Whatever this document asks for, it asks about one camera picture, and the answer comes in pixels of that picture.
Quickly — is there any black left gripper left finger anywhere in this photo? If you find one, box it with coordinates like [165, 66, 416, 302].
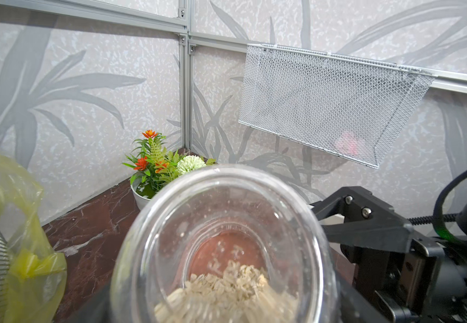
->
[65, 283, 112, 323]

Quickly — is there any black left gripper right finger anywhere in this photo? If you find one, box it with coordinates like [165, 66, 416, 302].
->
[336, 274, 389, 323]

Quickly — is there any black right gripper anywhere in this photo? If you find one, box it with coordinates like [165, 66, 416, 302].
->
[312, 187, 467, 322]

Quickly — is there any brown-lidded oatmeal jar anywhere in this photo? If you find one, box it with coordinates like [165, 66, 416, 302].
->
[110, 164, 340, 322]

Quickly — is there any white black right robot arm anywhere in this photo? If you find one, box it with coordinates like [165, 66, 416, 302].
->
[312, 170, 467, 322]

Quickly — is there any yellow plastic bin liner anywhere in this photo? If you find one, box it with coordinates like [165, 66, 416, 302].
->
[0, 154, 67, 322]

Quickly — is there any pink item in basket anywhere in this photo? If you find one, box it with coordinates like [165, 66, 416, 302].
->
[334, 131, 365, 157]

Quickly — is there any potted artificial flower plant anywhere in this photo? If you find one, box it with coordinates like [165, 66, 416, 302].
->
[123, 130, 215, 210]

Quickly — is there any white wire mesh basket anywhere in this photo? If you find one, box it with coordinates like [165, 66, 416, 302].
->
[238, 44, 435, 169]

